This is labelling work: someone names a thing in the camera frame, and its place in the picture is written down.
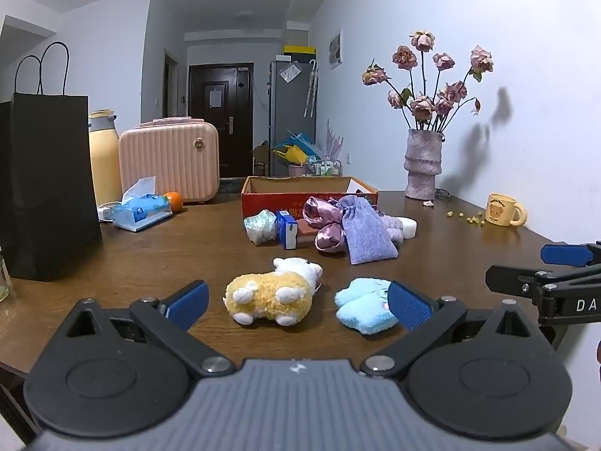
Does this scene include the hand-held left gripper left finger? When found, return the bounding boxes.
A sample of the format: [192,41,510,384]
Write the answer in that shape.
[44,280,237,379]

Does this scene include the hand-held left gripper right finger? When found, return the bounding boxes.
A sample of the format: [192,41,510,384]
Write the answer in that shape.
[359,280,557,379]

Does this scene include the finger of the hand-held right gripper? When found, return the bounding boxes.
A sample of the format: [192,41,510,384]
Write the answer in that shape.
[485,265,601,294]
[540,241,601,268]

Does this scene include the light blue plush toy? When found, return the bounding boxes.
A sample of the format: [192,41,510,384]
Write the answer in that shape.
[334,277,400,336]

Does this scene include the yellow sheep plush toy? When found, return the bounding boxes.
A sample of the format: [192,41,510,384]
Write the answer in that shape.
[223,257,324,326]

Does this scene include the purple drawstring pouch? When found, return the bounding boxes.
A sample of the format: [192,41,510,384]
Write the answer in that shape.
[338,195,399,265]

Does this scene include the lilac fluffy cloth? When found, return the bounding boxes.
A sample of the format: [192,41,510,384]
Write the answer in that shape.
[376,211,409,244]

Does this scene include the orange cardboard box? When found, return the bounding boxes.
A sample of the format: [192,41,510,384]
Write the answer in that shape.
[241,176,380,227]

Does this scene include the pink satin scrunchie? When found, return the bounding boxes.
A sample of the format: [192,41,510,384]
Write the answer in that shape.
[303,196,349,254]

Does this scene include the yellow bear mug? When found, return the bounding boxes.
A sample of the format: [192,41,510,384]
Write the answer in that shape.
[485,192,529,227]

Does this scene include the scattered yellow bits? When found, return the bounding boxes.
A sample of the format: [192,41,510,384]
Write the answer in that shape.
[446,210,486,227]

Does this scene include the crumpled plastic-wrapped packet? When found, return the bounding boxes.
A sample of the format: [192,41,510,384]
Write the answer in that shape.
[243,210,279,246]

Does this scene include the blue tissue pack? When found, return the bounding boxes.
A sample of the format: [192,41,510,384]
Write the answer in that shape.
[111,176,174,233]

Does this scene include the small blue white carton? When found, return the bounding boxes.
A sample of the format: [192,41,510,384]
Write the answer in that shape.
[275,210,300,251]

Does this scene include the reddish brown flat block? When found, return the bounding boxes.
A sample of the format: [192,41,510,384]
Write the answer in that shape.
[297,221,326,248]

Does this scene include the mauve textured vase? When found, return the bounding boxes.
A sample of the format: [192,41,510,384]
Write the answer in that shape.
[404,128,445,201]

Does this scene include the pink ribbed hard case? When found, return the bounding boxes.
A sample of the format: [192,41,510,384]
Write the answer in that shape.
[118,117,220,205]

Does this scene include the tall brown cardboard box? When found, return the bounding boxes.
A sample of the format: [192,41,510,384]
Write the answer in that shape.
[254,141,273,177]

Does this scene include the yellow thermos bottle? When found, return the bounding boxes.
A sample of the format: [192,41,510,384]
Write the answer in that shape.
[88,109,124,207]

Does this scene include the purple feather decoration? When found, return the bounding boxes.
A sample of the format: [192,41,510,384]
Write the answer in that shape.
[324,120,346,163]

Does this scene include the blue yellow clutter pile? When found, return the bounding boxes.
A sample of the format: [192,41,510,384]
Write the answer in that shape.
[272,129,321,165]

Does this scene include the dark wooden entrance door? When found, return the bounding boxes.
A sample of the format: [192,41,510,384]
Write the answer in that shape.
[189,62,254,179]

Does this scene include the dried pink rose bouquet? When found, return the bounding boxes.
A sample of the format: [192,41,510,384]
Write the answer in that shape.
[361,29,495,133]

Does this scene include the black paper shopping bag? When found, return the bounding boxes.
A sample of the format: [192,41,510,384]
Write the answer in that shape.
[0,41,103,283]

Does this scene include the grey refrigerator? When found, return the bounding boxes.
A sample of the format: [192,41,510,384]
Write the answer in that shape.
[269,59,317,177]

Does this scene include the grey side doorway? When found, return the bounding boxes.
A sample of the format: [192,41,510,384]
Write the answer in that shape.
[163,49,180,119]

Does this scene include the white folded umbrella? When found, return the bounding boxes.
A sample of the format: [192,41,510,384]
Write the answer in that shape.
[304,59,320,118]

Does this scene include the wire trolley with bottles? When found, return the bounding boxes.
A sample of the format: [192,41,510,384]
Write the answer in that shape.
[305,157,346,178]

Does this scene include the white wall fuse panel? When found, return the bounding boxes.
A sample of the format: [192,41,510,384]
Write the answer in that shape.
[329,29,344,69]

